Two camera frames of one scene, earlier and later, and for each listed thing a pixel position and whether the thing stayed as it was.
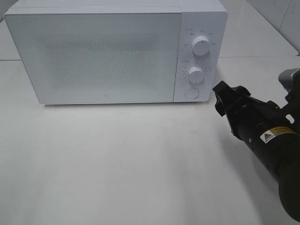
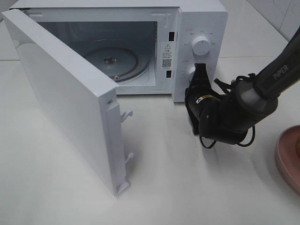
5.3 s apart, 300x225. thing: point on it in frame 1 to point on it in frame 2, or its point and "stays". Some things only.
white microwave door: (87, 58) to (85, 104)
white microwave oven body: (103, 52) stays
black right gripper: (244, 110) to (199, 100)
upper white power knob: (201, 46) stays
